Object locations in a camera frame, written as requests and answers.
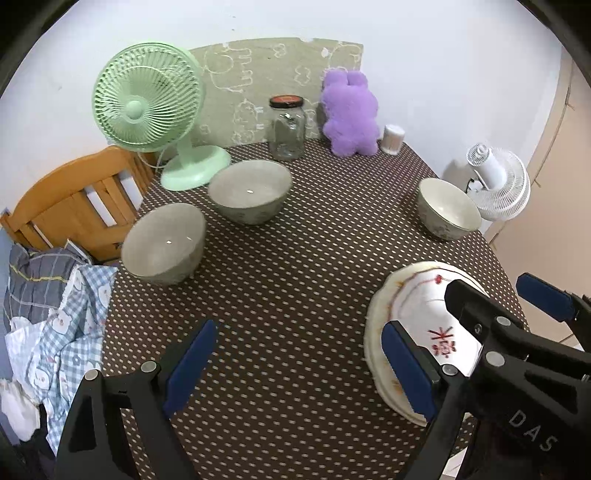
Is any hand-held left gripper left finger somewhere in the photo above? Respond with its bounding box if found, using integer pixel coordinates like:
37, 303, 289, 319
54, 319, 219, 480

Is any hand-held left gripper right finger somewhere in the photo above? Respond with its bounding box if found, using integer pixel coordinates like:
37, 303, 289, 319
381, 320, 468, 480

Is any white cloth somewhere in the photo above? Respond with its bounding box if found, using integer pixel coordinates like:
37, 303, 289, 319
0, 378, 40, 439

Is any purple plush toy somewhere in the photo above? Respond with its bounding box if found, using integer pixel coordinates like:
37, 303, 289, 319
321, 69, 380, 157

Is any cotton swab container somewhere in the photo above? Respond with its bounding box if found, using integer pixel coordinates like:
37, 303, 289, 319
379, 124, 406, 154

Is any green desk fan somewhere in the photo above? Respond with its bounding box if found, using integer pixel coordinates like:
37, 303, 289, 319
92, 42, 232, 192

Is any grey striped cloth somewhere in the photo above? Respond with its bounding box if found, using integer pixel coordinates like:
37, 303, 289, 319
4, 242, 93, 319

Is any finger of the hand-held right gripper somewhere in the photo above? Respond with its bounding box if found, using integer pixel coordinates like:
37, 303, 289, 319
444, 279, 531, 370
516, 272, 591, 333

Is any white plate red pattern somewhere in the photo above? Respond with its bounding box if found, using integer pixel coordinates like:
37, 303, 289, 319
390, 272, 481, 377

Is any large floral ceramic bowl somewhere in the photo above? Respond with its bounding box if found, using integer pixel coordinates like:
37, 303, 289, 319
418, 178, 482, 241

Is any blue checked cloth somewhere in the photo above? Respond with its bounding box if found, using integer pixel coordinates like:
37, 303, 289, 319
7, 265, 118, 444

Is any medium floral ceramic bowl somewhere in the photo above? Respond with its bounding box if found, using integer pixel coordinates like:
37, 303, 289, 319
208, 159, 293, 226

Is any large yellow floral plate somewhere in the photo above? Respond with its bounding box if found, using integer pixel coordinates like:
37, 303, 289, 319
364, 261, 491, 428

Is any small floral ceramic bowl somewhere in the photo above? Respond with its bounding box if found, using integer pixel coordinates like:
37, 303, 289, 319
121, 203, 207, 284

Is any wooden chair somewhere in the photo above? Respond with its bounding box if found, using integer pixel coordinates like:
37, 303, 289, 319
0, 145, 155, 266

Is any white standing fan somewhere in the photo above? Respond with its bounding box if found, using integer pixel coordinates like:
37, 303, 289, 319
443, 143, 531, 222

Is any glass jar with lid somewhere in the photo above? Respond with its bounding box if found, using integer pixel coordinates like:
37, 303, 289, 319
269, 95, 306, 161

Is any beige door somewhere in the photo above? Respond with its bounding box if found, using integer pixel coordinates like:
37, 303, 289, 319
485, 46, 591, 352

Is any brown polka-dot tablecloth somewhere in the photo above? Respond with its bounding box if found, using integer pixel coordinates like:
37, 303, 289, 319
99, 138, 529, 480

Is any green printed board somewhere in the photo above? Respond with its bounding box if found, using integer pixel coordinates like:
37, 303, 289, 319
187, 38, 365, 148

